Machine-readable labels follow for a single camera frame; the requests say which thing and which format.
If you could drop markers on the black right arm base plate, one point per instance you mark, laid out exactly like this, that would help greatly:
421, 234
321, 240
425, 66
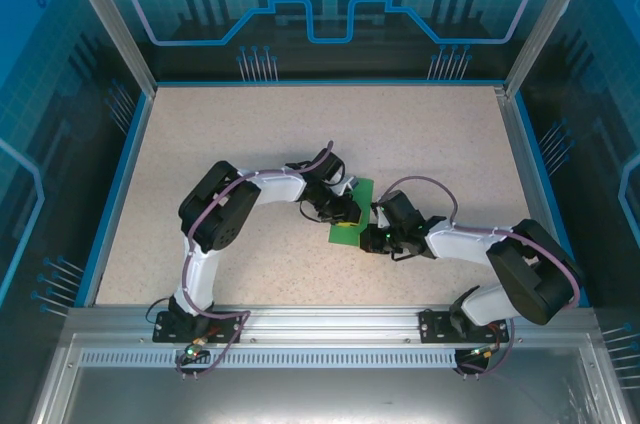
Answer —
432, 326

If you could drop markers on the aluminium frame post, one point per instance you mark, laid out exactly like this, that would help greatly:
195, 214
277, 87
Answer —
111, 19
550, 19

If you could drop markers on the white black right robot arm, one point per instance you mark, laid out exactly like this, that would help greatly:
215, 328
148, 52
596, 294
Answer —
460, 244

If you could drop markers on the aluminium side rail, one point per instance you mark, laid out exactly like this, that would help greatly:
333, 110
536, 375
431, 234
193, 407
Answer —
520, 144

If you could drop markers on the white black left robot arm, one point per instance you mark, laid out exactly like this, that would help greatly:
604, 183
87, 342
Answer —
197, 279

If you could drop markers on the green paper sheet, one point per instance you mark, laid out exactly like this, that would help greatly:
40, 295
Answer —
345, 236

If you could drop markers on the steel sheet panel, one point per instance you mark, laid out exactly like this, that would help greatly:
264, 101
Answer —
320, 394

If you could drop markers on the aluminium mounting rail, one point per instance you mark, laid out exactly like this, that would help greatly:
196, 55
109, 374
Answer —
325, 324

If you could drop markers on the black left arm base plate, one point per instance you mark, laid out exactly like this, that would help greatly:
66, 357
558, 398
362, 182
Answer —
165, 335

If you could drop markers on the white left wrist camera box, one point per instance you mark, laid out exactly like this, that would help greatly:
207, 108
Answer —
347, 186

